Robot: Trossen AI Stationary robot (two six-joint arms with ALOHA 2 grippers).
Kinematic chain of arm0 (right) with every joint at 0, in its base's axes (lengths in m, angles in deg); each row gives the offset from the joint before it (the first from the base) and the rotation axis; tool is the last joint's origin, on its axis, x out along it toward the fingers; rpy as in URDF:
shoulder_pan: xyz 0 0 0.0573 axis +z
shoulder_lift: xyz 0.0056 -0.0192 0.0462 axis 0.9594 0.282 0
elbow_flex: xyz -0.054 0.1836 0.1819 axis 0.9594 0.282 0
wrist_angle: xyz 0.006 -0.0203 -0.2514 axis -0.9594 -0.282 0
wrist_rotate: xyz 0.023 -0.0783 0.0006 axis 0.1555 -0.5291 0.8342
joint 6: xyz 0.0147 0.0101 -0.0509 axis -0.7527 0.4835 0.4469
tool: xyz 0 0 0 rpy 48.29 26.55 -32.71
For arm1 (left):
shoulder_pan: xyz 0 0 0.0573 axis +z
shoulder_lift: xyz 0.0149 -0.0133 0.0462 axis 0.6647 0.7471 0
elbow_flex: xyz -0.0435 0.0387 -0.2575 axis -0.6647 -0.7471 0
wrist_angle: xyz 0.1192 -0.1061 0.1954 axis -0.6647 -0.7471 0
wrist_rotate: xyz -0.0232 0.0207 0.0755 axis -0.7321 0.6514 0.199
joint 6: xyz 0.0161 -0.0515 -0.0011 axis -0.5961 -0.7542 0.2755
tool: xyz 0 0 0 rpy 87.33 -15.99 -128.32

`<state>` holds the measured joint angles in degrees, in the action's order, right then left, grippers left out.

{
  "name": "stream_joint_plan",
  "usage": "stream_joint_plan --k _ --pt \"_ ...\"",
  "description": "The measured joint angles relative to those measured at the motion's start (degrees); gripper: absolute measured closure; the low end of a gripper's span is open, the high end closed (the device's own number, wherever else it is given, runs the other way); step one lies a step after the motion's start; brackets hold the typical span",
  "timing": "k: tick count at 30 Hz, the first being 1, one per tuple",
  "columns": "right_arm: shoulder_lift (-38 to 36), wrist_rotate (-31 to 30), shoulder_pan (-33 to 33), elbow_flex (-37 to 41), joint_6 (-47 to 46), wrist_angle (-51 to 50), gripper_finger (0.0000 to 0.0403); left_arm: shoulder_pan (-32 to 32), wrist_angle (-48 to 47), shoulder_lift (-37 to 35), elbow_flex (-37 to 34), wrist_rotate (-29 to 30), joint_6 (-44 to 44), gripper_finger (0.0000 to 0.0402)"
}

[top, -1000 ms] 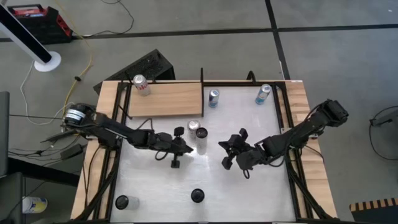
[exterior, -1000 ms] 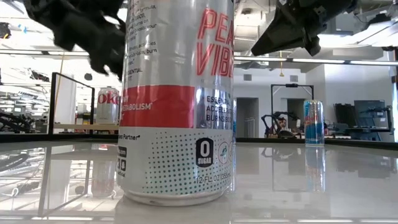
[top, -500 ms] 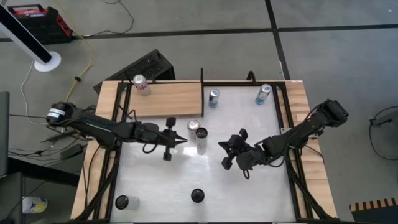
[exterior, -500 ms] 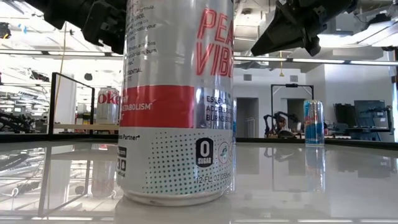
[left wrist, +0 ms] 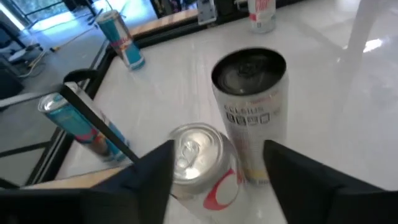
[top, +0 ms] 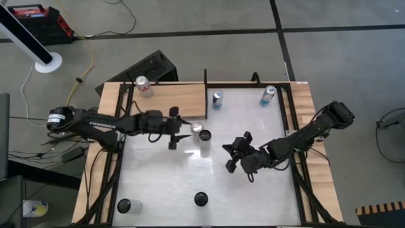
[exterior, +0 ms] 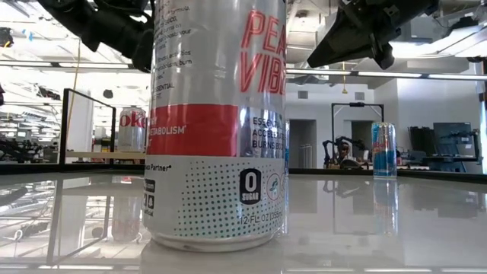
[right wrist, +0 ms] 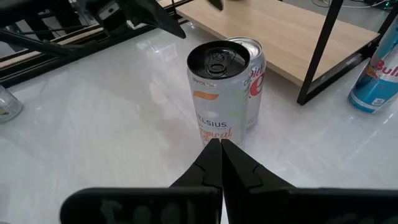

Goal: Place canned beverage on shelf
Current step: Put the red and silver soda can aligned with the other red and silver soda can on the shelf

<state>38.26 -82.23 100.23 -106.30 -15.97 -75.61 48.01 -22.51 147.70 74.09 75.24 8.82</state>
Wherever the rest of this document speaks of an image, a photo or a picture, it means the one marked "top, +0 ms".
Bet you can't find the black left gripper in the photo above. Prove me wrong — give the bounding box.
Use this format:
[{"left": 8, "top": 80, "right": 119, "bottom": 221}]
[{"left": 164, "top": 107, "right": 192, "bottom": 150}]

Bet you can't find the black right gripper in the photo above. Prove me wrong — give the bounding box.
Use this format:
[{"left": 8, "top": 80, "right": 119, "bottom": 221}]
[{"left": 222, "top": 131, "right": 270, "bottom": 174}]

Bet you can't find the silver red Diet Coke can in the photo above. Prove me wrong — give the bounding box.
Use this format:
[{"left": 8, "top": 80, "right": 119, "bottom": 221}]
[
  {"left": 190, "top": 121, "right": 205, "bottom": 146},
  {"left": 135, "top": 75, "right": 154, "bottom": 98}
]

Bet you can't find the blue silver Red Bull can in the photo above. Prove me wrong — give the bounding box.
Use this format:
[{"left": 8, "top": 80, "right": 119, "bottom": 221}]
[
  {"left": 259, "top": 85, "right": 277, "bottom": 107},
  {"left": 211, "top": 90, "right": 224, "bottom": 110}
]

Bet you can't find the wooden shelf board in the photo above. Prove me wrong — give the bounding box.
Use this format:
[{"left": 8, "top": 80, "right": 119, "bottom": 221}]
[{"left": 131, "top": 84, "right": 206, "bottom": 120}]

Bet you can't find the black perforated box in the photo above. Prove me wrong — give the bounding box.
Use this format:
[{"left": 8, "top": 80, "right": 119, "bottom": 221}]
[{"left": 94, "top": 49, "right": 179, "bottom": 97}]

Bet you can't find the white pole stand black stripe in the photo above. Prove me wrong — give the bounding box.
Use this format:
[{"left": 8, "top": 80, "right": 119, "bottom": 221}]
[{"left": 0, "top": 3, "right": 63, "bottom": 74}]

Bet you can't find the black orange striped object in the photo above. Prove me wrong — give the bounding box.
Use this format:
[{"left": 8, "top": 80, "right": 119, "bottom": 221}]
[{"left": 355, "top": 201, "right": 405, "bottom": 228}]

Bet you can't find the white yellow canister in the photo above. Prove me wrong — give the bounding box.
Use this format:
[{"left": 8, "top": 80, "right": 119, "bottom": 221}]
[{"left": 22, "top": 199, "right": 49, "bottom": 218}]

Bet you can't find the red black tool case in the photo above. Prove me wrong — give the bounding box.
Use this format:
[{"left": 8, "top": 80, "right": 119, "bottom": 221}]
[{"left": 8, "top": 3, "right": 75, "bottom": 46}]

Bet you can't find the dark upright panel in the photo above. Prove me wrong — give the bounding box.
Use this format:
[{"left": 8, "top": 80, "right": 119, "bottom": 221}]
[{"left": 0, "top": 92, "right": 10, "bottom": 180}]

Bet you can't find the black metal table frame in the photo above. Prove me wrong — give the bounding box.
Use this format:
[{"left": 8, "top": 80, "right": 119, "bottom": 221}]
[{"left": 74, "top": 68, "right": 341, "bottom": 227}]

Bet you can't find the yellow cable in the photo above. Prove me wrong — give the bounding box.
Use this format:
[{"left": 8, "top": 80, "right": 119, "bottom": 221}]
[{"left": 55, "top": 0, "right": 96, "bottom": 107}]

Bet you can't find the black floor cable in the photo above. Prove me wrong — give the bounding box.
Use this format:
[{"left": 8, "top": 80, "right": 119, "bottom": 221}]
[{"left": 85, "top": 0, "right": 137, "bottom": 37}]

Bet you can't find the black cable loop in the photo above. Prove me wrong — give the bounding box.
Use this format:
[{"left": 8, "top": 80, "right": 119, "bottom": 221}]
[{"left": 375, "top": 107, "right": 405, "bottom": 164}]

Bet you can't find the white cable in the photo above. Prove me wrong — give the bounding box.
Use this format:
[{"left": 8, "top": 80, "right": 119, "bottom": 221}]
[{"left": 20, "top": 61, "right": 48, "bottom": 128}]

